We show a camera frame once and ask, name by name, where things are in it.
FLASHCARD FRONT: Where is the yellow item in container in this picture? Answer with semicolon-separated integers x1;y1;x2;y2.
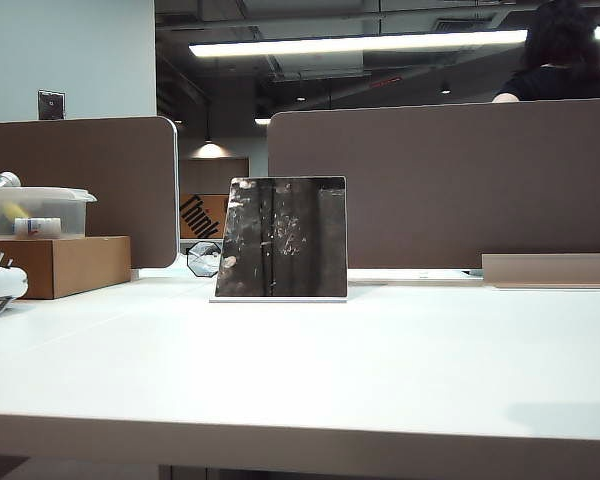
0;199;32;221

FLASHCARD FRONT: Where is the octagonal black white object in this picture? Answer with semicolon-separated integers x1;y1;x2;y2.
186;240;224;279

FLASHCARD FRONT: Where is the metal wall switch plate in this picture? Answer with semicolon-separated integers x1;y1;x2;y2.
37;89;67;121

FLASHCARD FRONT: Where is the hanging pendant lamp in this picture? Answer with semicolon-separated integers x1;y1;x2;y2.
192;141;236;159

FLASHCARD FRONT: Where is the white tube with label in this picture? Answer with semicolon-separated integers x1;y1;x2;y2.
13;216;63;238

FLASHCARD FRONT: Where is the clear plastic storage container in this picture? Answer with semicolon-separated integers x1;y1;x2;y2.
0;186;98;240

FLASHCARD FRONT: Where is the brown cardboard box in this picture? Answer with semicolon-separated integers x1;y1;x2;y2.
0;235;132;300

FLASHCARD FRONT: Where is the white remote controller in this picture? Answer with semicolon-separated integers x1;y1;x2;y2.
0;252;30;304

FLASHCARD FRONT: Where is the cardboard box with black lettering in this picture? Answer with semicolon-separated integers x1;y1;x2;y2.
179;193;230;240

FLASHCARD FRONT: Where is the long ceiling tube light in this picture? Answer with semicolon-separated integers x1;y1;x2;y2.
188;28;529;58

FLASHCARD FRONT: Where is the person with dark hair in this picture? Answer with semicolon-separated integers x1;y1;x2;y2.
492;0;600;104

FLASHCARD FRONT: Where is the beige low box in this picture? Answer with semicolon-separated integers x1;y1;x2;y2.
481;253;600;291

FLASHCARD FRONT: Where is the brown desk partition rounded corner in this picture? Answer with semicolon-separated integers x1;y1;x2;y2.
0;115;180;270

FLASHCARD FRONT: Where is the wide brown desk partition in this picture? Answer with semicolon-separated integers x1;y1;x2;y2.
267;98;600;271

